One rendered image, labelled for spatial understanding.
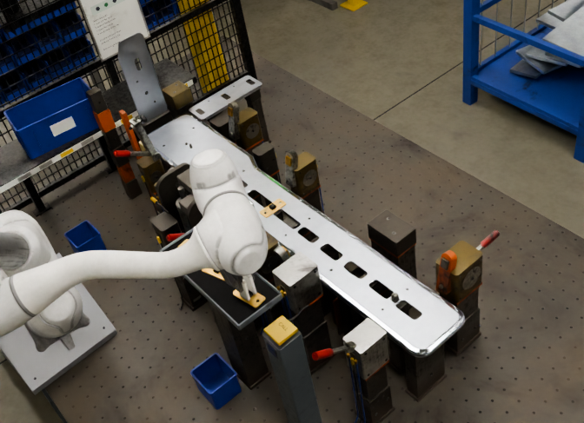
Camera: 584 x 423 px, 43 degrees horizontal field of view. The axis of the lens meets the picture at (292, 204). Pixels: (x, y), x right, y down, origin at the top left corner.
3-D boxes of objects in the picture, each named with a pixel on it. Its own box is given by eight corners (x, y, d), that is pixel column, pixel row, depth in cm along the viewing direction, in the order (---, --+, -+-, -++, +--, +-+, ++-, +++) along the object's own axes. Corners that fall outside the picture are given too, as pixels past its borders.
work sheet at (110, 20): (150, 36, 291) (127, -37, 270) (102, 62, 282) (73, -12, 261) (148, 35, 292) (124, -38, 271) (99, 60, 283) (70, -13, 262)
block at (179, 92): (211, 160, 300) (189, 87, 276) (195, 169, 297) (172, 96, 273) (200, 152, 305) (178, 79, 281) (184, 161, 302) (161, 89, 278)
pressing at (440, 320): (478, 313, 191) (478, 309, 189) (418, 366, 182) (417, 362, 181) (188, 112, 277) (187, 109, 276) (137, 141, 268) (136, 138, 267)
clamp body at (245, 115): (281, 181, 284) (265, 109, 261) (257, 197, 280) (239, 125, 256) (270, 175, 288) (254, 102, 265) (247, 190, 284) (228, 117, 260)
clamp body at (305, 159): (335, 228, 261) (324, 154, 238) (311, 247, 257) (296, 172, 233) (323, 220, 265) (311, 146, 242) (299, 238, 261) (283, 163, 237)
